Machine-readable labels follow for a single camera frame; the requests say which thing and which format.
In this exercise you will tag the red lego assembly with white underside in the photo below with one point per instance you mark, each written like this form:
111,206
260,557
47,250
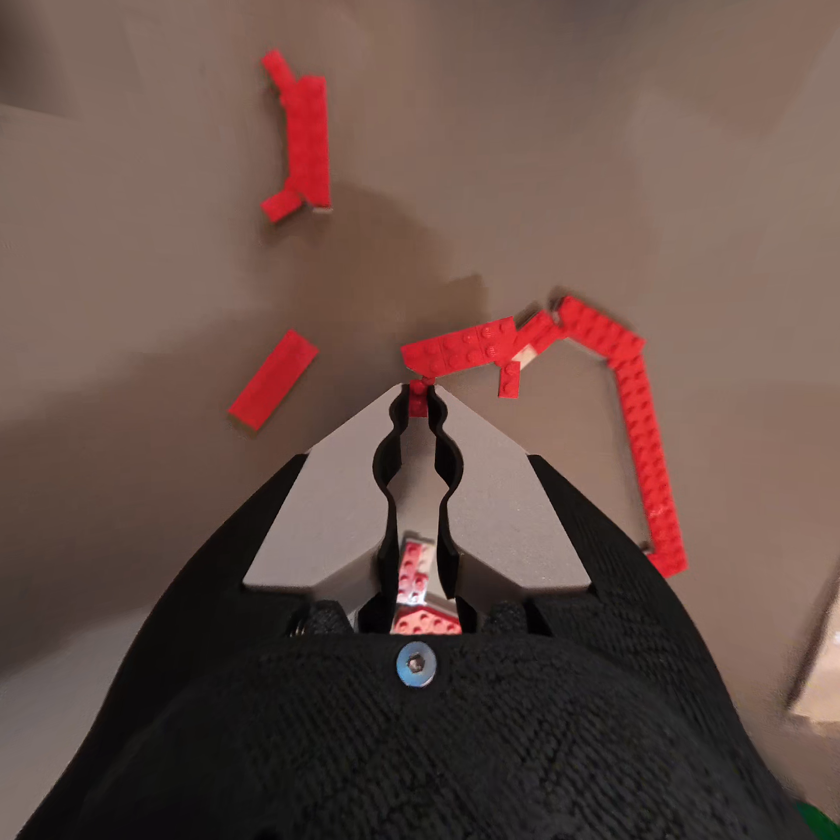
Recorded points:
307,138

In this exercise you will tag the red flat lego plate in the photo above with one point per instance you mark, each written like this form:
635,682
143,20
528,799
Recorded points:
272,380

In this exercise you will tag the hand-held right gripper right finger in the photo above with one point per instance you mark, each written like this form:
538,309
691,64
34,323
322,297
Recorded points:
512,525

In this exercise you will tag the green plastic bin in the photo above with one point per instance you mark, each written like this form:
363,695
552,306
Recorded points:
820,823

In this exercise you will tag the red and white lego piece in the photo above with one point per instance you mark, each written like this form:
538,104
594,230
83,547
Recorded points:
415,577

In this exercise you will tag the small red lego piece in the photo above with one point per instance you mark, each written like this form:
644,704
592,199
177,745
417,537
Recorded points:
418,401

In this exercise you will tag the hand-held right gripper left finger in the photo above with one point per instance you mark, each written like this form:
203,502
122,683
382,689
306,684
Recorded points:
321,518

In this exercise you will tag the red lego heart frame assembly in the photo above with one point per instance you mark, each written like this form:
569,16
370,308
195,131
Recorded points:
640,420

